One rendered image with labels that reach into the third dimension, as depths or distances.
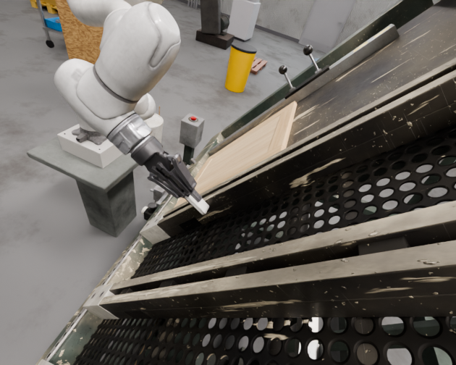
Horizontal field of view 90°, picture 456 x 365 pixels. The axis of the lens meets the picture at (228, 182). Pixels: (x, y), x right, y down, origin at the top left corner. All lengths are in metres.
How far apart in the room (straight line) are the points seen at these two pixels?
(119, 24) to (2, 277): 1.84
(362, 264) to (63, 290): 1.83
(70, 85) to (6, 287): 1.65
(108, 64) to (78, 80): 0.09
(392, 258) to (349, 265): 0.04
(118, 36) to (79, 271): 1.67
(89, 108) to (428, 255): 0.56
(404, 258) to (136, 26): 0.48
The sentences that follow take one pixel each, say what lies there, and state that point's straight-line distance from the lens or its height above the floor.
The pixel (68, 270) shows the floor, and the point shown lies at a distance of 1.98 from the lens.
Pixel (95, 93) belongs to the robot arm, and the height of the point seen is 1.47.
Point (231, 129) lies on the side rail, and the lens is 1.50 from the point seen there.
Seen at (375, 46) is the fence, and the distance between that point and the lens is 1.07.
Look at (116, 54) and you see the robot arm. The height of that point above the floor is 1.55.
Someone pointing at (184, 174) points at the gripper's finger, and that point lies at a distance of 0.56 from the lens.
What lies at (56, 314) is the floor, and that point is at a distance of 1.89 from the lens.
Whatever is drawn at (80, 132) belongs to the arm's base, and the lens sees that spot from 1.49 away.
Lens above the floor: 1.71
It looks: 43 degrees down
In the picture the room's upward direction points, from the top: 18 degrees clockwise
